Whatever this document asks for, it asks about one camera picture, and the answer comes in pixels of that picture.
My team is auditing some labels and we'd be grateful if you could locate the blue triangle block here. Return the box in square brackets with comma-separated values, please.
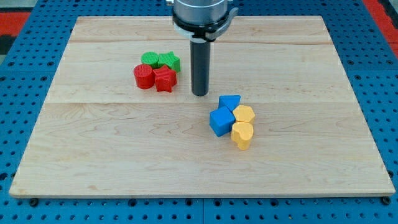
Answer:
[218, 95, 241, 111]

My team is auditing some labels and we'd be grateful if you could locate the wooden board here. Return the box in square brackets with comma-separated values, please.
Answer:
[9, 16, 396, 198]

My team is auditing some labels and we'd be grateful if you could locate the yellow hexagon block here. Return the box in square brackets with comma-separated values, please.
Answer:
[233, 105, 256, 124]

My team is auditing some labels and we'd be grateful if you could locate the red cylinder block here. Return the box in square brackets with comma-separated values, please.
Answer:
[133, 64, 155, 89]

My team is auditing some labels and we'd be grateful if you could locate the yellow heart block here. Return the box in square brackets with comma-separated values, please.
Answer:
[231, 121, 254, 151]

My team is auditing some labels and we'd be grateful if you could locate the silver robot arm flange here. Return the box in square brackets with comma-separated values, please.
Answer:
[166, 0, 239, 44]

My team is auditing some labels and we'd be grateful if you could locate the blue cube block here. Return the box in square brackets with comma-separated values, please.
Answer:
[210, 106, 236, 137]

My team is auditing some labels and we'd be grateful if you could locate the green cylinder block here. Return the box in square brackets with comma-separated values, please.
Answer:
[141, 52, 159, 69]

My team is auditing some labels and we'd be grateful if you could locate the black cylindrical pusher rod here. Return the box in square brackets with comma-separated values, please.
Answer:
[190, 42, 211, 96]

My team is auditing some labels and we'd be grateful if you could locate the red star block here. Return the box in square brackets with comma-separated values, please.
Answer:
[154, 65, 177, 93]

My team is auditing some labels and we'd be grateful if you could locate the green star block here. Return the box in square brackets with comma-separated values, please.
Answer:
[158, 51, 181, 73]

